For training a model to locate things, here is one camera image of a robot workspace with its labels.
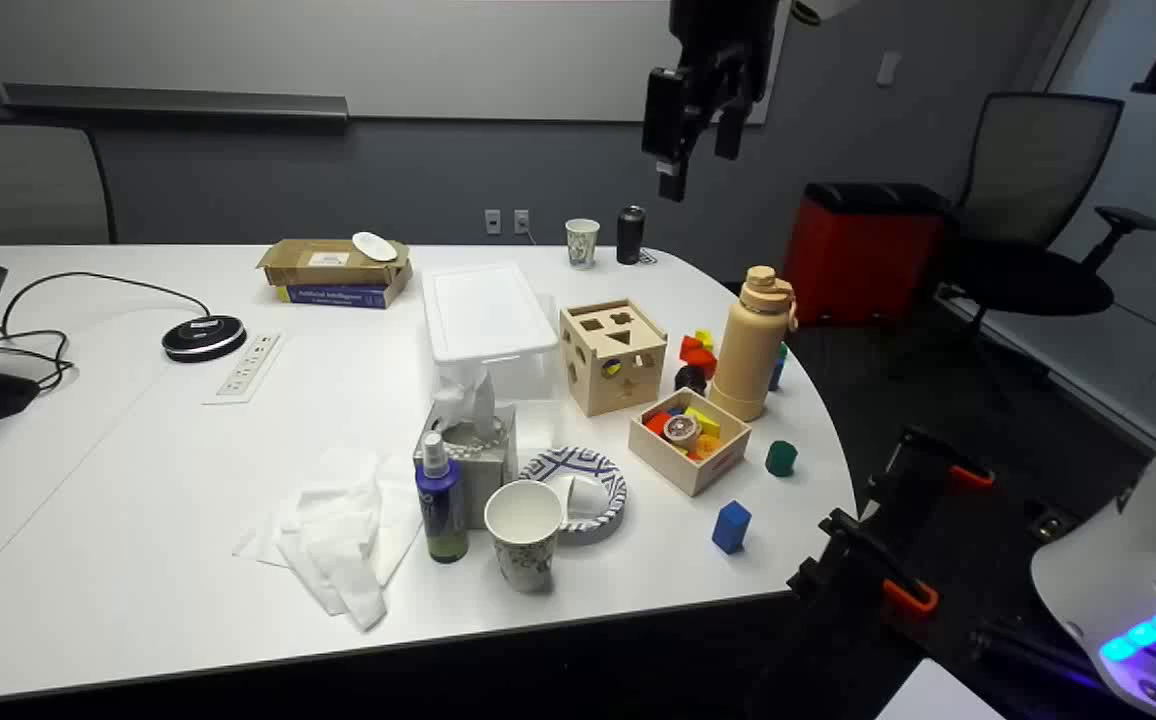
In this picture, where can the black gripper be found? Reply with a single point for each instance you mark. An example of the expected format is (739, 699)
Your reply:
(726, 48)

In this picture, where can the white plastic storage bin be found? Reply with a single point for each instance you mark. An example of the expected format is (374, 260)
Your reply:
(487, 318)

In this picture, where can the blue square block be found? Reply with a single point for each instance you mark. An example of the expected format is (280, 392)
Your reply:
(729, 527)

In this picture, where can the patterned paper cup far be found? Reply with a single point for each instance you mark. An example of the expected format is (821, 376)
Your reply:
(583, 240)

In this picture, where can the patterned paper plate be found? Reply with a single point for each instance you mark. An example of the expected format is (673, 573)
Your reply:
(590, 485)

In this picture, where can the green cylinder block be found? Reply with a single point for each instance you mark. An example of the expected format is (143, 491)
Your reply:
(781, 458)

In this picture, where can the white crumpled cloth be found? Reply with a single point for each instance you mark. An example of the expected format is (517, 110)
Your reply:
(340, 535)

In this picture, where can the whiteboard with tray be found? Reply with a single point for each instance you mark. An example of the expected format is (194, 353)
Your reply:
(555, 62)

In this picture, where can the red block cluster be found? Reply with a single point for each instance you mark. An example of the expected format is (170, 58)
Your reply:
(699, 362)

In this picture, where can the black office chair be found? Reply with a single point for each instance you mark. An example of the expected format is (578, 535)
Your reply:
(1035, 162)

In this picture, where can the black camera tripod clamp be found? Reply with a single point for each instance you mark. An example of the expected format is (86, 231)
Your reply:
(850, 605)

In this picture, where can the white paper cup front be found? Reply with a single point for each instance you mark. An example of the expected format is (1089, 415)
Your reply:
(526, 522)

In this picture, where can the black metal tumbler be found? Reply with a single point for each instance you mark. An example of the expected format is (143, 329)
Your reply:
(629, 235)

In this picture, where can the wooden tray of blocks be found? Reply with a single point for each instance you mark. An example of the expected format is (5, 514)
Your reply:
(691, 443)

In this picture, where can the red storage bin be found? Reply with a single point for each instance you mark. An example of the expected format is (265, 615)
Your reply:
(862, 249)

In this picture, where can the cardboard box with tape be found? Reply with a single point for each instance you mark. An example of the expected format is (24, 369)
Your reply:
(340, 272)

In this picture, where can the wooden shape sorter box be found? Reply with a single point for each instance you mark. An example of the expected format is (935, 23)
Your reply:
(613, 353)

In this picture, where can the black round speaker puck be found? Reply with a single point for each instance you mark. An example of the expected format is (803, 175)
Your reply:
(207, 339)

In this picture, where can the beige insulated bottle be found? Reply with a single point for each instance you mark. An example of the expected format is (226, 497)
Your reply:
(750, 347)

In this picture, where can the white power strip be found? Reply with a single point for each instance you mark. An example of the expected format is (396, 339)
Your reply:
(251, 369)

